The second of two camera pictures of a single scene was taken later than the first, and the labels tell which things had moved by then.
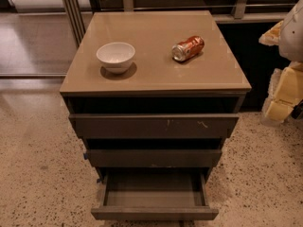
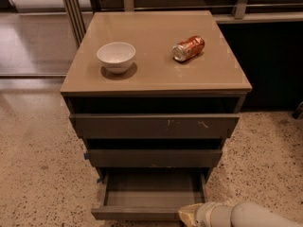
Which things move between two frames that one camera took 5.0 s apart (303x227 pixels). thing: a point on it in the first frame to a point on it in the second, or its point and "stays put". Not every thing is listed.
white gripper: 293,37 to 202,214
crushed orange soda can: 187,48 stays put
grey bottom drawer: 153,197 stays put
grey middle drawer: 153,157 stays put
